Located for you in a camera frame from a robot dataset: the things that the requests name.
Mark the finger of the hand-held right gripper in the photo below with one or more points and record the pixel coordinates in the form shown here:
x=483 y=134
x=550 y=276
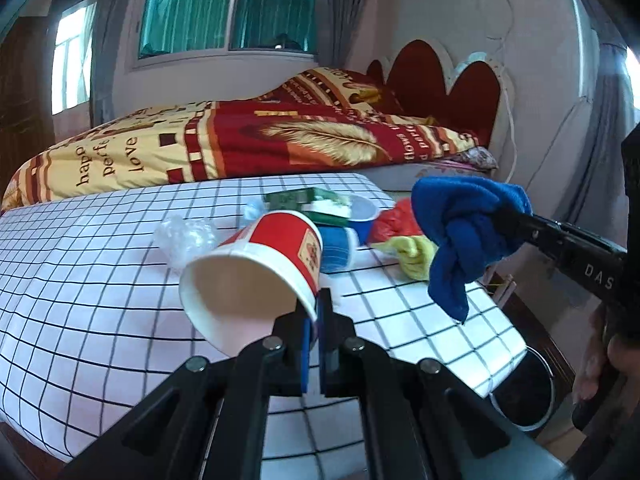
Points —
x=535 y=235

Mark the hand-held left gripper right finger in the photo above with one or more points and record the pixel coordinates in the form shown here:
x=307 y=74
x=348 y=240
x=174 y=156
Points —
x=324 y=355

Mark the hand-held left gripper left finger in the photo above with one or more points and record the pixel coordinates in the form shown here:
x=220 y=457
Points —
x=306 y=355

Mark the blue cloth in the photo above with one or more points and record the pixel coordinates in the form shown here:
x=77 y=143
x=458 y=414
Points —
x=465 y=220

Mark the blue paper cup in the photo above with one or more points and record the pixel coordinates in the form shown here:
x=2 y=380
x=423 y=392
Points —
x=335 y=252

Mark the red paper cup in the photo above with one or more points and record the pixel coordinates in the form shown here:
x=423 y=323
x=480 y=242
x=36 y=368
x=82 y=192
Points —
x=280 y=245

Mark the red plastic bag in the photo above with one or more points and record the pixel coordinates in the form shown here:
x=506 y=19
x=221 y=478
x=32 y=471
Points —
x=395 y=222

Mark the black trash bin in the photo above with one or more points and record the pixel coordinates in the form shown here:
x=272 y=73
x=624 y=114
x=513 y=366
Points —
x=530 y=395

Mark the green box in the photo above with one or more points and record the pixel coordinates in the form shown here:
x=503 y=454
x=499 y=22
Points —
x=290 y=199

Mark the person's right hand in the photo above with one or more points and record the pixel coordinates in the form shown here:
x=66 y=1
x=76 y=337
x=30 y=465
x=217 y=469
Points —
x=592 y=360

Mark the floral pillow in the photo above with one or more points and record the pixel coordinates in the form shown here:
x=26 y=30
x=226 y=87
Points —
x=475 y=159

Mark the yellow cloth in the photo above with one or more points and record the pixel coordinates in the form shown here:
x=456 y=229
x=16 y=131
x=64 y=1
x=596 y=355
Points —
x=415 y=257

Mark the small blue bowl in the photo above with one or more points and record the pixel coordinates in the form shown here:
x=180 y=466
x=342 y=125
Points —
x=362 y=222

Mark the grey bed mattress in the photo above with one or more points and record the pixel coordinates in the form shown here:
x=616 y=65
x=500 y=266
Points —
x=400 y=175

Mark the small clear plastic wrap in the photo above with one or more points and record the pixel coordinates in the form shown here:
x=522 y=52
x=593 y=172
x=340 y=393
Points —
x=254 y=210

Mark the red heart-shaped headboard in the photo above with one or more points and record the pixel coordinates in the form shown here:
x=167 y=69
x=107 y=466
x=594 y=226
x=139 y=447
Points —
x=420 y=75

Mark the checked white tablecloth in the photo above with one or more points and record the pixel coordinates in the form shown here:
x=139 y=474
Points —
x=100 y=310

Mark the red yellow printed blanket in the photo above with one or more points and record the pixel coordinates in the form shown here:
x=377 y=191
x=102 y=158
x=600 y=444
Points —
x=225 y=140

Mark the grey window curtain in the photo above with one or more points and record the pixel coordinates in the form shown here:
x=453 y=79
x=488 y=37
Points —
x=117 y=35
x=345 y=10

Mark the large window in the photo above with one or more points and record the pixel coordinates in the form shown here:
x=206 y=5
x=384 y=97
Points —
x=225 y=10

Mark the dark brown wardrobe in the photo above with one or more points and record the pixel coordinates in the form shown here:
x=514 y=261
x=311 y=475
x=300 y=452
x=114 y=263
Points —
x=25 y=110

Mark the small side window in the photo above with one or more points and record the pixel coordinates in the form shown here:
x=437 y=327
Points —
x=72 y=60

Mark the grey wall curtain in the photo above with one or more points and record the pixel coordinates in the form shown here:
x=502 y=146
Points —
x=605 y=110

